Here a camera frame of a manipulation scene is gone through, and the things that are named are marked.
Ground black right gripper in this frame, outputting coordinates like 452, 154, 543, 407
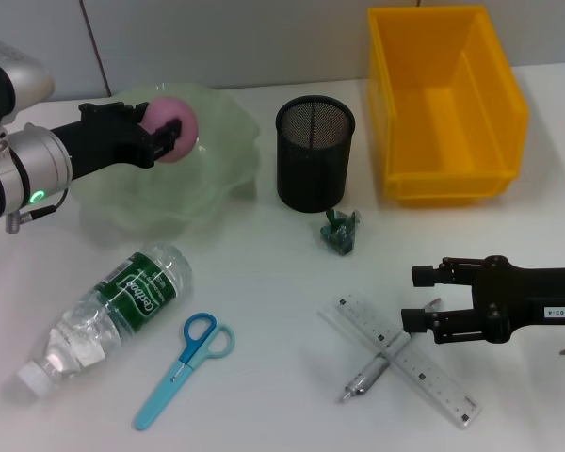
399, 255, 565, 347

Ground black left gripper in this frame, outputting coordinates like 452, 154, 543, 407
51, 101, 184, 183

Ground pink toy peach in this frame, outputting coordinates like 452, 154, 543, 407
139, 96, 200, 165

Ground green plastic wrapper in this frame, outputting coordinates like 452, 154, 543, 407
319, 209, 362, 258

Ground clear green-label water bottle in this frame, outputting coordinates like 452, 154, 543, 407
13, 242, 194, 399

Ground green glass fruit bowl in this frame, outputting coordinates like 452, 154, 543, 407
68, 83, 264, 246

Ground transparent plastic ruler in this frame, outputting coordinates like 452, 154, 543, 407
317, 294, 483, 429

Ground silver grey pen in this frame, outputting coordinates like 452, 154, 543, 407
336, 297, 444, 405

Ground black mesh pen holder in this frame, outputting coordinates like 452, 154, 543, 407
275, 95, 357, 214

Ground blue scissors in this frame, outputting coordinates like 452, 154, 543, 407
132, 313, 236, 432

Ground yellow plastic bin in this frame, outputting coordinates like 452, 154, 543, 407
366, 5, 531, 208

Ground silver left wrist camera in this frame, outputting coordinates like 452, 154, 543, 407
0, 31, 57, 127

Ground left gripper cable with plugs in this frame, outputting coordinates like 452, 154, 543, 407
4, 187, 72, 234

